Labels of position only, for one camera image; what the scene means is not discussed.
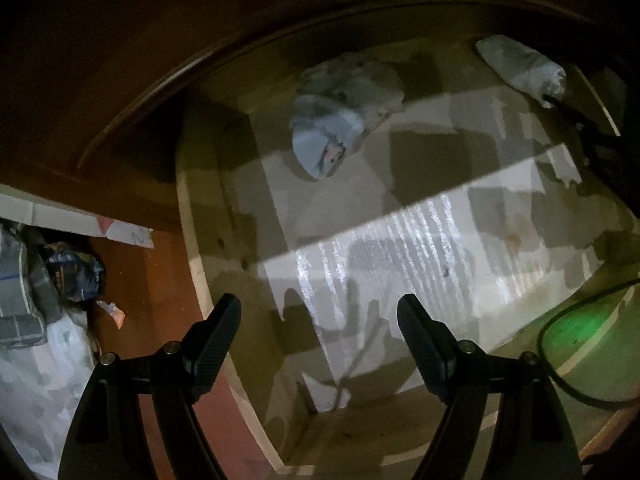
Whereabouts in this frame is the orange wrapper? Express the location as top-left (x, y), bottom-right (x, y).
top-left (95, 300), bottom-right (126, 330)

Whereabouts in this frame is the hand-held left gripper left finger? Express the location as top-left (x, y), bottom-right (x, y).
top-left (57, 294), bottom-right (242, 480)

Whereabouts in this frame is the black cable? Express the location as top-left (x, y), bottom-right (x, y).
top-left (537, 277), bottom-right (640, 403)

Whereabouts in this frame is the white lace cloth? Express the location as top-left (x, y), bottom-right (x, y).
top-left (0, 310), bottom-right (101, 476)

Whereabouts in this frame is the grey blue underwear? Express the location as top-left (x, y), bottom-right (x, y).
top-left (290, 52), bottom-right (407, 180)

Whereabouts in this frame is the white underwear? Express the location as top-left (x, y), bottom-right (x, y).
top-left (475, 35), bottom-right (568, 108)

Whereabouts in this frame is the white cardboard sheet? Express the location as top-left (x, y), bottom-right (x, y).
top-left (0, 192), bottom-right (155, 250)

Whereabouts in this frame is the grey plaid cloth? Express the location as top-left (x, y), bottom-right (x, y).
top-left (0, 222), bottom-right (63, 348)

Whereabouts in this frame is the dark blue snack bag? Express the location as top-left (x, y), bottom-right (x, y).
top-left (42, 242), bottom-right (107, 303)

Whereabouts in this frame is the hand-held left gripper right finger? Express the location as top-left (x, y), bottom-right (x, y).
top-left (397, 294), bottom-right (583, 480)

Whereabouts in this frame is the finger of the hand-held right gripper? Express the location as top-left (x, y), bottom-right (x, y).
top-left (542, 91), bottom-right (626, 188)

